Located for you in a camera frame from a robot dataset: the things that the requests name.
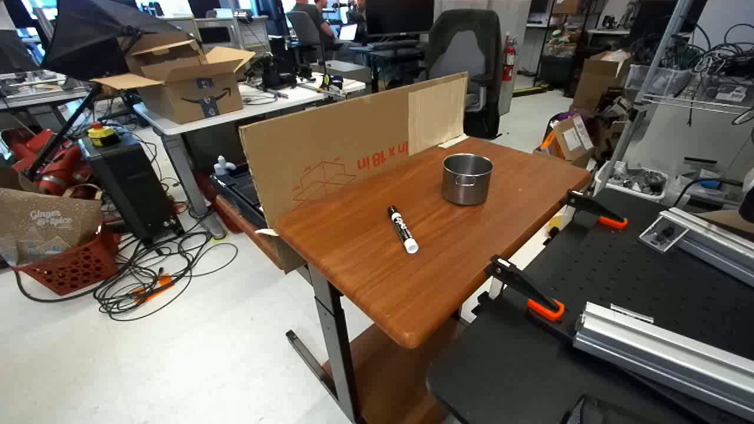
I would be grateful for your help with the black computer monitor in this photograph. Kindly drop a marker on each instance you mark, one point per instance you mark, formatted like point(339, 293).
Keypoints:
point(400, 14)

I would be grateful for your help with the red plastic basket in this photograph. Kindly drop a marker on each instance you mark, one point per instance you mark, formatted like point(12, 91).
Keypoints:
point(75, 271)

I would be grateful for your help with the black perforated base board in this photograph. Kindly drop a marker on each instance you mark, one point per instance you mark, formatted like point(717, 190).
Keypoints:
point(627, 284)

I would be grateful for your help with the brown cardboard panel red print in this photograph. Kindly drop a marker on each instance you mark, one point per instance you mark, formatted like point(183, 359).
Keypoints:
point(315, 157)

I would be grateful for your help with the white equipment enclosure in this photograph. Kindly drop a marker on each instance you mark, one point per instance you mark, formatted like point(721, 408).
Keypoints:
point(691, 143)

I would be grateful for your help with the black tray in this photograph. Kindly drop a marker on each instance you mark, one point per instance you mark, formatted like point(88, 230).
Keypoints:
point(237, 196)

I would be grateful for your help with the white office desk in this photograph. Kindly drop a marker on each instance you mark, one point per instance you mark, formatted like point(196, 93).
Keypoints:
point(260, 103)

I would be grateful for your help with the small labelled cardboard box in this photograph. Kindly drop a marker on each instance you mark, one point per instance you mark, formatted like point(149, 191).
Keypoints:
point(574, 139)

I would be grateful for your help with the yellow emergency stop button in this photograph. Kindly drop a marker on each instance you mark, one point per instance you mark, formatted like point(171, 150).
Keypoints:
point(103, 134)

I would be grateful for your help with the grey metal table leg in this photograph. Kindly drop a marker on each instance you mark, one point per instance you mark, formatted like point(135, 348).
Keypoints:
point(339, 338)

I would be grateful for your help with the black clamp orange grip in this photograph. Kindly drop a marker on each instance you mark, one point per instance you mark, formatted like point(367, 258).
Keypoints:
point(519, 284)
point(612, 222)

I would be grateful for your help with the black and white marker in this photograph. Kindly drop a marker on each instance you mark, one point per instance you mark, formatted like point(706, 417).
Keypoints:
point(403, 230)

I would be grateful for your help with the black photo softbox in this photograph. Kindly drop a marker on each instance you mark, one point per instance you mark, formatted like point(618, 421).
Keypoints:
point(85, 31)

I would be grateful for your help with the brown paper bag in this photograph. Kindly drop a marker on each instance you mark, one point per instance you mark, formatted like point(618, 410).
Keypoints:
point(43, 224)

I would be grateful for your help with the open cardboard shipping box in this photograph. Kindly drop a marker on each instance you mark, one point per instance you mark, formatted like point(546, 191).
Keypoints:
point(196, 97)

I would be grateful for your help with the black equipment tower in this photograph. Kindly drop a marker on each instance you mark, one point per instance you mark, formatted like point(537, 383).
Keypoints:
point(130, 190)

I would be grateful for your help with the black softbox stand pole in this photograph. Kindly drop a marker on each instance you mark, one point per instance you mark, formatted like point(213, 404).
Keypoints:
point(66, 125)

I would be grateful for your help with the aluminium extrusion rail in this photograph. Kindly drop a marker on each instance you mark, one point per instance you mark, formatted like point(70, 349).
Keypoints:
point(719, 243)
point(668, 355)

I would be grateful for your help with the red fire extinguisher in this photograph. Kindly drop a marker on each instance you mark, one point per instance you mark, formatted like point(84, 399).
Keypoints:
point(509, 63)

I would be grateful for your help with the black office chair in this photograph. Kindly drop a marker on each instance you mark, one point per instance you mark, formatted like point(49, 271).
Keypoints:
point(492, 103)

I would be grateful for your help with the silver metal pot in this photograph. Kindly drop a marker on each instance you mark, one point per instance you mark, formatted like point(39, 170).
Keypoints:
point(468, 190)

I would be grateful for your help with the red machine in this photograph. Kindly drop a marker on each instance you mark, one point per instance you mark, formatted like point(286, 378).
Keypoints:
point(49, 167)

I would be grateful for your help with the large plain cardboard box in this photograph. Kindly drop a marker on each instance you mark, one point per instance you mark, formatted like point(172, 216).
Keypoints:
point(602, 83)

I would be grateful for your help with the small white bottle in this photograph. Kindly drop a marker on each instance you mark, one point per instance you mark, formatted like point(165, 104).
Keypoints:
point(225, 166)

